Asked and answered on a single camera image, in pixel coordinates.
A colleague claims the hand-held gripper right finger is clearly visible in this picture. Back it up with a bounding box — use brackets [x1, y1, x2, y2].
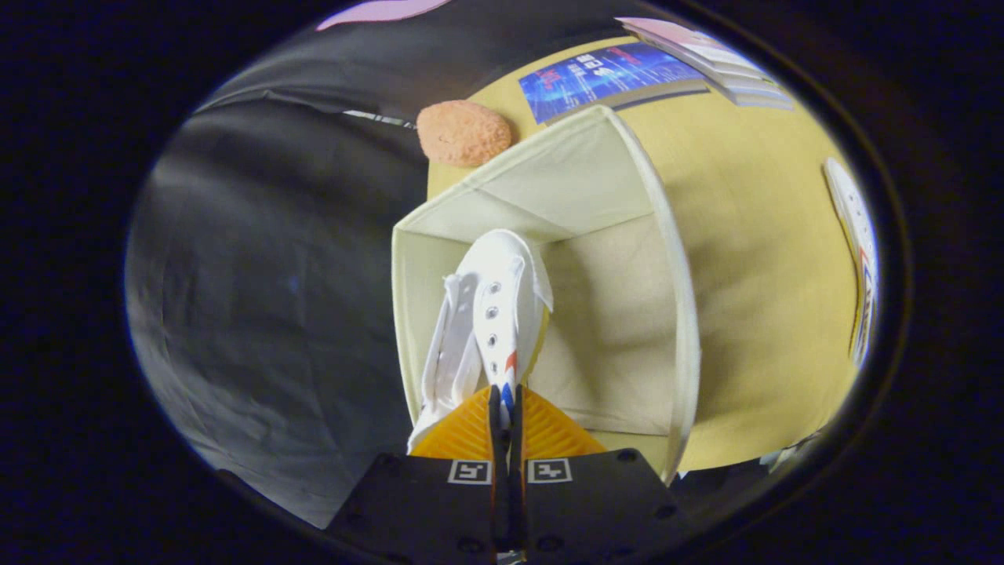
[508, 385, 691, 565]

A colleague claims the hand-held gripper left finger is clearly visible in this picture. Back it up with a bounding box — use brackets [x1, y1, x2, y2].
[326, 385, 507, 565]

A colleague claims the white sneaker shoe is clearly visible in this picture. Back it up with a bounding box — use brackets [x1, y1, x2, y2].
[406, 228, 555, 454]
[822, 157, 881, 371]

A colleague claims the beige fabric storage box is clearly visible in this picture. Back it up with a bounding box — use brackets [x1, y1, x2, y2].
[391, 104, 701, 486]

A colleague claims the orange fluffy pad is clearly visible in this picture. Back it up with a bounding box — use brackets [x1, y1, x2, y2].
[416, 100, 513, 168]

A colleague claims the blue book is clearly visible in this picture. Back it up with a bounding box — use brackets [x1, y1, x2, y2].
[518, 42, 711, 126]

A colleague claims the stack of pink white books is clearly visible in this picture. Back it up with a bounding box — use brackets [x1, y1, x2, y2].
[616, 16, 795, 111]

